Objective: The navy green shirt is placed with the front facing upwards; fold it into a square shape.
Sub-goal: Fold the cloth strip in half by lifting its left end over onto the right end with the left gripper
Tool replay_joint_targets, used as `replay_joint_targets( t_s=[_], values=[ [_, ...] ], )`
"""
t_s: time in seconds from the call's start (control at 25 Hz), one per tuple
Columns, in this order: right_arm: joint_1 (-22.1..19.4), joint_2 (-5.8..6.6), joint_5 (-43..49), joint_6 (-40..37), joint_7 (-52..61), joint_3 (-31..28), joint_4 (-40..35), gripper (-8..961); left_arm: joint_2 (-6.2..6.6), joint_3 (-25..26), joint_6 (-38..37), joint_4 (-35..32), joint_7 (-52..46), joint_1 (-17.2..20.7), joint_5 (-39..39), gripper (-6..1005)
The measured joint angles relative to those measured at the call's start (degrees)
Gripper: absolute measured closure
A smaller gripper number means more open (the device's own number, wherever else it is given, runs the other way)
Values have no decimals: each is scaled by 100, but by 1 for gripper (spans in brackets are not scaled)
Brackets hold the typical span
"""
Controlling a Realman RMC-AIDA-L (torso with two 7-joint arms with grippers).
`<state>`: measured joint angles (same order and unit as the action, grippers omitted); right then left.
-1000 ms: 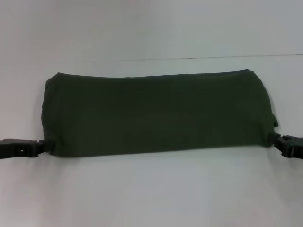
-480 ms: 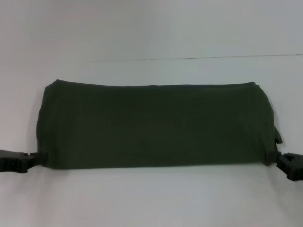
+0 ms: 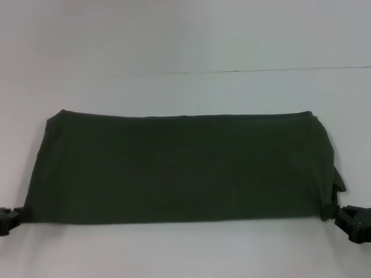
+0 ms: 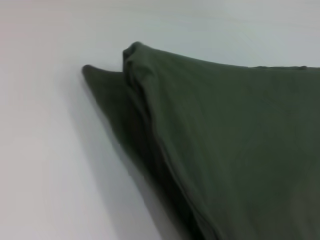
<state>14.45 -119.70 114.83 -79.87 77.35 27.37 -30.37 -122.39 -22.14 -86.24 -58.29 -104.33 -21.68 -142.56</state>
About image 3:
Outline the dark green FREE! t-shirt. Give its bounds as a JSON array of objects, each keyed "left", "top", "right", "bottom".
[{"left": 21, "top": 109, "right": 347, "bottom": 226}]

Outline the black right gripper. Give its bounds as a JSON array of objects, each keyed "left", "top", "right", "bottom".
[{"left": 323, "top": 204, "right": 371, "bottom": 244}]

